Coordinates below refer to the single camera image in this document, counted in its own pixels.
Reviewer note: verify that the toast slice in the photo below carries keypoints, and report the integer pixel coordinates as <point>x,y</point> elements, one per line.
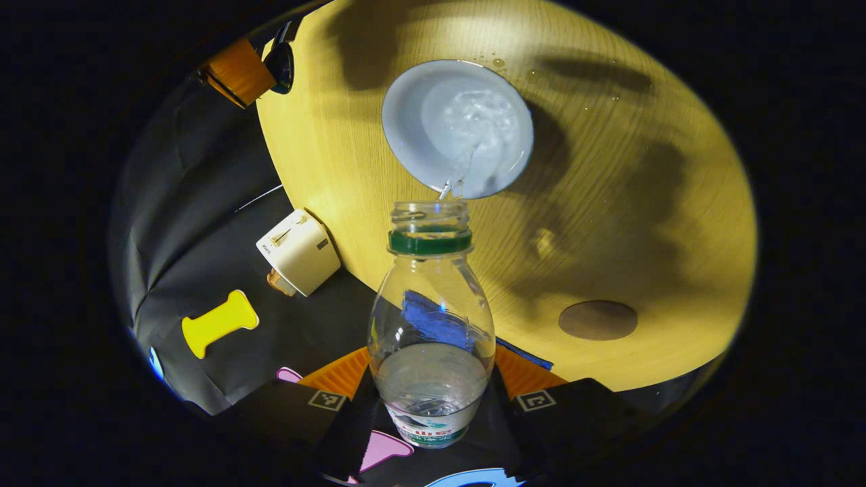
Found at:
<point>279,284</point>

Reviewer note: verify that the blue towel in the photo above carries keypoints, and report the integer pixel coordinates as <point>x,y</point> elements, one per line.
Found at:
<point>528,356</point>

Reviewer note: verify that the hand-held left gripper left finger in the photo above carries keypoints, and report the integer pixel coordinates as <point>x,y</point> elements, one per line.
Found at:
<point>291,412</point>

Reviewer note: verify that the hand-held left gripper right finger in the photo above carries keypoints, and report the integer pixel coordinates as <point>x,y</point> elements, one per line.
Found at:
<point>575,419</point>

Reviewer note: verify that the clear plastic water bottle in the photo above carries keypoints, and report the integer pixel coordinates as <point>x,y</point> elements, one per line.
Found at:
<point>429,325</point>

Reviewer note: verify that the dark teacup lid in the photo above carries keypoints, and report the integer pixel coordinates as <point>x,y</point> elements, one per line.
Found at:
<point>281,67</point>

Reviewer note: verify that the black backdrop cloth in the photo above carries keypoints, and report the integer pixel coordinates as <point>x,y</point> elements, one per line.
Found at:
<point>203,203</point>

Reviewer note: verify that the white teacup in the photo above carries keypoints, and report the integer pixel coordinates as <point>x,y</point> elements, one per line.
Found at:
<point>453,128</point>

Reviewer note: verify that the round brown coaster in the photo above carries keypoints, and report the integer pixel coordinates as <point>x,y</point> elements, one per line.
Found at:
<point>598,320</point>

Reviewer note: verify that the white toaster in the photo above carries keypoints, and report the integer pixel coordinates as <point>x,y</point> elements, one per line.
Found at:
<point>304,253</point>

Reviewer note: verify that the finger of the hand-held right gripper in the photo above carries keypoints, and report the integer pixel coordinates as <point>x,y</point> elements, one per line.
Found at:
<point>237,71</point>

